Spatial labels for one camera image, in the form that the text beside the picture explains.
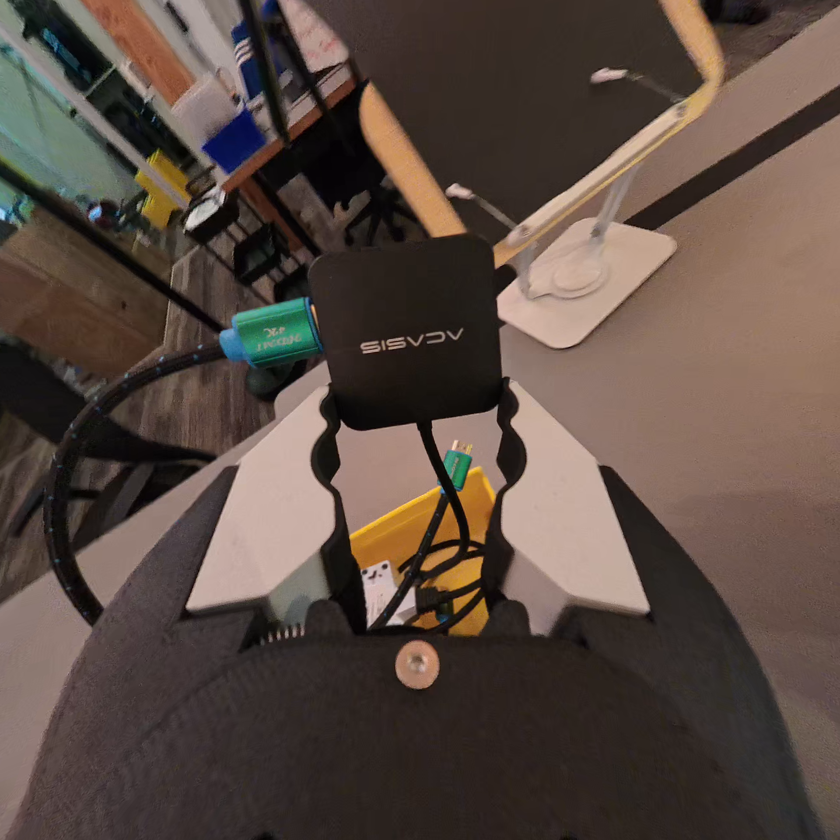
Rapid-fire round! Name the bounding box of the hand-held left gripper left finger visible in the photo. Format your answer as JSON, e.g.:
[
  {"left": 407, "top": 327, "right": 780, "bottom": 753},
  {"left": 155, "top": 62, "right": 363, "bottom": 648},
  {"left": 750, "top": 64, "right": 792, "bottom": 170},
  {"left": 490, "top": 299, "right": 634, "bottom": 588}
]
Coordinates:
[{"left": 185, "top": 384, "right": 368, "bottom": 634}]

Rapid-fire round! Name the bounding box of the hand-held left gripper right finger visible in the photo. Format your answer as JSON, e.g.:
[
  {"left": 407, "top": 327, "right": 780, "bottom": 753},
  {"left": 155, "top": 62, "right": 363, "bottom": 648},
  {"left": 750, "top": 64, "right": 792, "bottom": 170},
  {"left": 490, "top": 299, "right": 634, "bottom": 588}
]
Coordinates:
[{"left": 482, "top": 377, "right": 651, "bottom": 634}]

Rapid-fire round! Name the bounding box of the yellow plastic bin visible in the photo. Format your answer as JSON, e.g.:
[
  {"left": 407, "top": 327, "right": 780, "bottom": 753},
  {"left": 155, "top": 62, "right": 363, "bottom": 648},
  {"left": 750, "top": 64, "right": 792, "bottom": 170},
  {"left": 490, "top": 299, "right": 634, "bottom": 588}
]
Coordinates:
[{"left": 348, "top": 465, "right": 498, "bottom": 637}]

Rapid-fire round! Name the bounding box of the black hub cable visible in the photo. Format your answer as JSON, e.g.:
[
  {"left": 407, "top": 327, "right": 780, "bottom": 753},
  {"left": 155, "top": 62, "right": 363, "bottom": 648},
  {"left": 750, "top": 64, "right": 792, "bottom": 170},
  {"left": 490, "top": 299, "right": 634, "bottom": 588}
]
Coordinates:
[{"left": 397, "top": 420, "right": 490, "bottom": 614}]

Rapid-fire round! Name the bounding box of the black square hub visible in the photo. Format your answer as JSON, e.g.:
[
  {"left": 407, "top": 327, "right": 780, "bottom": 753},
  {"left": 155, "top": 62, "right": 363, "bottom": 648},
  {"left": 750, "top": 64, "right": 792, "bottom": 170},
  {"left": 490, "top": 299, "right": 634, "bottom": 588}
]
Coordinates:
[{"left": 307, "top": 233, "right": 505, "bottom": 432}]

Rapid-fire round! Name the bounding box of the white adapter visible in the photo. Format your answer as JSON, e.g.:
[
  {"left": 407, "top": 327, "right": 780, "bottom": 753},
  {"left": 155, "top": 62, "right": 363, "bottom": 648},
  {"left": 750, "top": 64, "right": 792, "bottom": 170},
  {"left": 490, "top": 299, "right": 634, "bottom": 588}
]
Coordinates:
[{"left": 360, "top": 561, "right": 421, "bottom": 632}]

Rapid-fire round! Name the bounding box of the white stand base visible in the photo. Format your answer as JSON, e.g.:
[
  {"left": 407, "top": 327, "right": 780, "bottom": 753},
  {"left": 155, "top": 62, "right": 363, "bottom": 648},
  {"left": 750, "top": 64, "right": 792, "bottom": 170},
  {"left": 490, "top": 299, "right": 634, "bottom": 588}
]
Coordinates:
[{"left": 495, "top": 161, "right": 678, "bottom": 350}]

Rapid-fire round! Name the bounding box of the black pole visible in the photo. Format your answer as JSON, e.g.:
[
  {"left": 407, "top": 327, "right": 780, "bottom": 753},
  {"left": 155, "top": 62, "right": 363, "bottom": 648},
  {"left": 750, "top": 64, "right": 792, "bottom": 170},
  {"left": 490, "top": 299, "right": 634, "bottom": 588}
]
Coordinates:
[{"left": 0, "top": 157, "right": 227, "bottom": 332}]

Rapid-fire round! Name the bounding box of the black office chair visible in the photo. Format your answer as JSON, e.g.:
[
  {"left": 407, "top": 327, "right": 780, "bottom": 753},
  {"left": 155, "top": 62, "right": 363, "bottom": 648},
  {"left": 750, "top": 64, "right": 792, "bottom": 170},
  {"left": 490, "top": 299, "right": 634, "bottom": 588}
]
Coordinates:
[{"left": 341, "top": 177, "right": 427, "bottom": 250}]

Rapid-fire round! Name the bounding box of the yellow crate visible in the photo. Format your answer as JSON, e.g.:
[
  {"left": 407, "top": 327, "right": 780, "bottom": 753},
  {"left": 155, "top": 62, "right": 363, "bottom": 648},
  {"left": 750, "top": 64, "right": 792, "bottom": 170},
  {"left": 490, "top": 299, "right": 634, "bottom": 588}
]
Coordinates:
[{"left": 134, "top": 150, "right": 194, "bottom": 231}]

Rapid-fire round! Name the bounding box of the brown wooden workbench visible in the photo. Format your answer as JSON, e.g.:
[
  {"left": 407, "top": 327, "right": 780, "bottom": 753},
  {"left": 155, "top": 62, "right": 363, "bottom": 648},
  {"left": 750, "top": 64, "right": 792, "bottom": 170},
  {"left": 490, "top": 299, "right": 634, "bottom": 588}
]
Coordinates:
[{"left": 220, "top": 62, "right": 368, "bottom": 253}]

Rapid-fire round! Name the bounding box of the blue box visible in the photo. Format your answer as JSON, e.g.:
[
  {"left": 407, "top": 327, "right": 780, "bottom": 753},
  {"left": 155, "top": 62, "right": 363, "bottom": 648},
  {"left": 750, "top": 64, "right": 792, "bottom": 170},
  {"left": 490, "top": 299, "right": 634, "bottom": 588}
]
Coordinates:
[{"left": 200, "top": 108, "right": 270, "bottom": 175}]

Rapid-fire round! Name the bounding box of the wood-rimmed dark panel board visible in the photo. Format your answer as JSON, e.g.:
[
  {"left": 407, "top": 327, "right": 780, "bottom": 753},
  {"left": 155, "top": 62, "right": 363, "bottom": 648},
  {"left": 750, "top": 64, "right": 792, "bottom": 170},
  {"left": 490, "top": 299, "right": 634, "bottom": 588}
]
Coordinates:
[{"left": 298, "top": 0, "right": 728, "bottom": 270}]

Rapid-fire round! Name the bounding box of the white plastic container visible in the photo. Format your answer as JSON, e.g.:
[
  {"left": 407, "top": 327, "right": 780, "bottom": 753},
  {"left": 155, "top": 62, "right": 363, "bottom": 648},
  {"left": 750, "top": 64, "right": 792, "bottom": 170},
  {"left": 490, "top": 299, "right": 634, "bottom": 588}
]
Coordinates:
[{"left": 172, "top": 75, "right": 237, "bottom": 142}]

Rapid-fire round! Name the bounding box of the black plug cable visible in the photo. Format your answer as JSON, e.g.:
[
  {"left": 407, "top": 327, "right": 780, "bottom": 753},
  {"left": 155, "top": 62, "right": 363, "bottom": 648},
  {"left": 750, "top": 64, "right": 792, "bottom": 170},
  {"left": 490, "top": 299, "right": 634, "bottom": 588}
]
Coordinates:
[{"left": 397, "top": 538, "right": 490, "bottom": 624}]

